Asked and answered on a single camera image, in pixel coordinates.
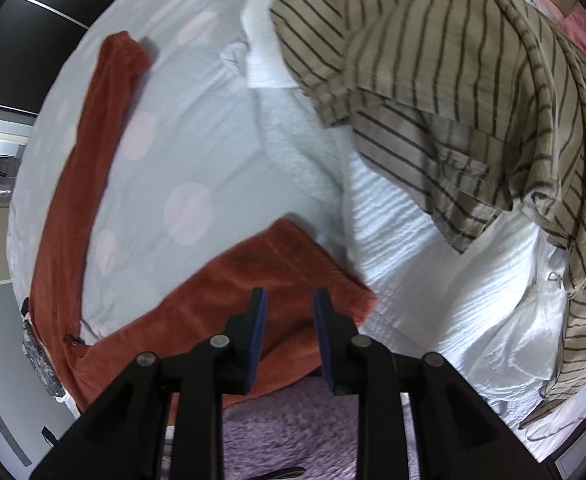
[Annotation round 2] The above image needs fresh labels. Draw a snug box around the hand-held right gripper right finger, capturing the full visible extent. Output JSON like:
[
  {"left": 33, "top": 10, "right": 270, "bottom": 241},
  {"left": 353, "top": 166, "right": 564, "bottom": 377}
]
[{"left": 313, "top": 287, "right": 556, "bottom": 480}]

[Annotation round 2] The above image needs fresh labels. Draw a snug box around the purple fleece robe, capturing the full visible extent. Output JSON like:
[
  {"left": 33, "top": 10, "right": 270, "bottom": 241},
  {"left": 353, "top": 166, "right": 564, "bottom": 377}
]
[{"left": 165, "top": 375, "right": 419, "bottom": 480}]

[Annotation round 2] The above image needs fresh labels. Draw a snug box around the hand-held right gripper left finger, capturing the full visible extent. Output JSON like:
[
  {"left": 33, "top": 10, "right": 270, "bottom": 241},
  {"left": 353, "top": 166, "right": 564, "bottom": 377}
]
[{"left": 30, "top": 287, "right": 269, "bottom": 480}]

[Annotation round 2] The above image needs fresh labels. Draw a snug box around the pink cloth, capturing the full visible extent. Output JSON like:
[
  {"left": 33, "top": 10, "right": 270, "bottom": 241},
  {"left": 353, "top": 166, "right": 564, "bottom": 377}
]
[{"left": 493, "top": 0, "right": 586, "bottom": 76}]

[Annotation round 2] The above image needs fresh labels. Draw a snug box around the beige striped shirt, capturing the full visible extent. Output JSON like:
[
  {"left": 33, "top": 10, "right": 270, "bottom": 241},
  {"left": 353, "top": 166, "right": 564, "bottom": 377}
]
[{"left": 268, "top": 0, "right": 586, "bottom": 426}]

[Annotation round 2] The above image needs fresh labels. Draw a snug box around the white fleece towel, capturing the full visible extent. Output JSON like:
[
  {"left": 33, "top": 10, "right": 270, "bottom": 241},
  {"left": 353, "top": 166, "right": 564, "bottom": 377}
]
[{"left": 220, "top": 0, "right": 354, "bottom": 231}]

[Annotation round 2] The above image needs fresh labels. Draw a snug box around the grey strip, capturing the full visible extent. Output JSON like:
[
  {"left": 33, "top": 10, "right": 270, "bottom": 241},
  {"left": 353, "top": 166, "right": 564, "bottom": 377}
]
[{"left": 0, "top": 405, "right": 31, "bottom": 463}]

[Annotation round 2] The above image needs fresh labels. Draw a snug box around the grey pink-dotted bed sheet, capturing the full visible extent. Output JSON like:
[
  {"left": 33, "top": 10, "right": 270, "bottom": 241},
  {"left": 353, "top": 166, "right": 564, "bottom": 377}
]
[{"left": 6, "top": 0, "right": 354, "bottom": 411}]

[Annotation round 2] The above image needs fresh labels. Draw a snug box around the black wardrobe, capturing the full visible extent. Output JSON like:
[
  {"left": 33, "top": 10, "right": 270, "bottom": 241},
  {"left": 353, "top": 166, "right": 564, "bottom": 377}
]
[{"left": 0, "top": 0, "right": 104, "bottom": 111}]

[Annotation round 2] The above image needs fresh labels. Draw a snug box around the floral patterned cloth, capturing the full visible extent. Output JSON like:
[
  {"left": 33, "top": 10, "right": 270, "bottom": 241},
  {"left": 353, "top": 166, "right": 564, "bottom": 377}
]
[{"left": 20, "top": 300, "right": 66, "bottom": 401}]

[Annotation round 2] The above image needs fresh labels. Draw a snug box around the rust orange fleece garment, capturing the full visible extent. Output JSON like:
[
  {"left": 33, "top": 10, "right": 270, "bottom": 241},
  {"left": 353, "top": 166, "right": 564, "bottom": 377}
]
[{"left": 28, "top": 30, "right": 379, "bottom": 416}]

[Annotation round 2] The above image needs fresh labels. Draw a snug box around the white crinkle garment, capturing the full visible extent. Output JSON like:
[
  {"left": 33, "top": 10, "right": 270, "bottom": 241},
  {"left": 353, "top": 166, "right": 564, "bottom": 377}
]
[{"left": 343, "top": 150, "right": 574, "bottom": 411}]

